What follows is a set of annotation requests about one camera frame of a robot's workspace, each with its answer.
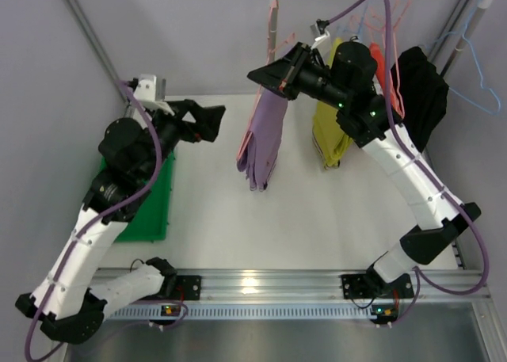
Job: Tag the blue wire hanger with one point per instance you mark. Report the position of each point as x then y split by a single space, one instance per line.
356 23

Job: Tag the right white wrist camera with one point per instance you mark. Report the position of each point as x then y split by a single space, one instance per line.
322 38

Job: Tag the rack vertical post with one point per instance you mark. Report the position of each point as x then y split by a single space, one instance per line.
272 27

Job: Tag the black garment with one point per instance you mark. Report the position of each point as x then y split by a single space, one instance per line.
424 93

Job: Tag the pink wire hanger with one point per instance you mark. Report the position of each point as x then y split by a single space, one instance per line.
259 94

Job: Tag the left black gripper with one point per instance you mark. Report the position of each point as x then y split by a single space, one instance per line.
184 121

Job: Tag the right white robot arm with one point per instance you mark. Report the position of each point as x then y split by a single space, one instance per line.
369 119

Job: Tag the aluminium frame strut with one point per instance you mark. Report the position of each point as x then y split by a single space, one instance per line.
77 12

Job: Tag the green plastic bin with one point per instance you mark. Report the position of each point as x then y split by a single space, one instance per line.
151 222

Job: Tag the aluminium mounting rail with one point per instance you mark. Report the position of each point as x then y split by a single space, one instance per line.
306 286

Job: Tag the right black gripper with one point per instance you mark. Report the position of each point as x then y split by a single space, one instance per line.
294 70

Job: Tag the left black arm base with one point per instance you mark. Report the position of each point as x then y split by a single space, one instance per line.
186 288

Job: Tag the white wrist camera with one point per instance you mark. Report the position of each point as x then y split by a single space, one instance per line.
150 92
322 38

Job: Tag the purple trousers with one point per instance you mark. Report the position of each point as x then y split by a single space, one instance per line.
259 148

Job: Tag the orange patterned cloth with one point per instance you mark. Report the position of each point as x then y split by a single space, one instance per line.
378 56

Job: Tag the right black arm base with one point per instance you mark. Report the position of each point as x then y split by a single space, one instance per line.
356 288

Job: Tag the yellow-green trousers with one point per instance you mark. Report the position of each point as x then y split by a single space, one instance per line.
329 140

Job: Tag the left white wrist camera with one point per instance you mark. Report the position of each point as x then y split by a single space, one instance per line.
150 92

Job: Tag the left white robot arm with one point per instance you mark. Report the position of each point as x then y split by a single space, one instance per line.
66 306

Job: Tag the grey slotted cable duct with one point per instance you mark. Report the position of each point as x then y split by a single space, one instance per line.
275 311

